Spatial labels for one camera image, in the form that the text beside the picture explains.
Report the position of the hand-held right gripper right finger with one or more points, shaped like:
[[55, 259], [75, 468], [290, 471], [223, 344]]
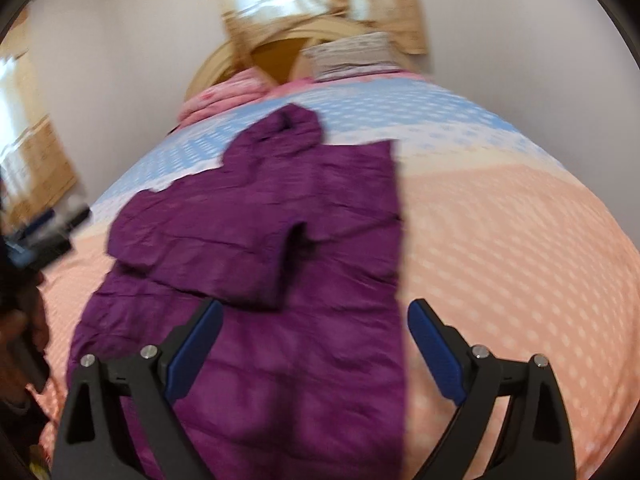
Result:
[[435, 350]]

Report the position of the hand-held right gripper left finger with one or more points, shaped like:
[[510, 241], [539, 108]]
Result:
[[192, 355]]

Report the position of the purple puffer jacket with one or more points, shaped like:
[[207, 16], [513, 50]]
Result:
[[300, 210]]

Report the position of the person's left hand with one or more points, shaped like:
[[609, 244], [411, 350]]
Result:
[[30, 310]]

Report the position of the beige floral curtain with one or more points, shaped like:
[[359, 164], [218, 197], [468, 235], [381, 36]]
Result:
[[395, 25], [45, 160]]

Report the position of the polka dot bed sheet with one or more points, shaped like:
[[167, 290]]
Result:
[[500, 235]]

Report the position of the pink folded quilt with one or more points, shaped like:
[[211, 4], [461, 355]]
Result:
[[220, 97]]

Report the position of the striped patterned pillow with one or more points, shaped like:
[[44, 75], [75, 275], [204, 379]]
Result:
[[350, 57]]

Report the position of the cream wooden headboard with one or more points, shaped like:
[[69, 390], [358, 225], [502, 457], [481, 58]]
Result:
[[272, 60]]

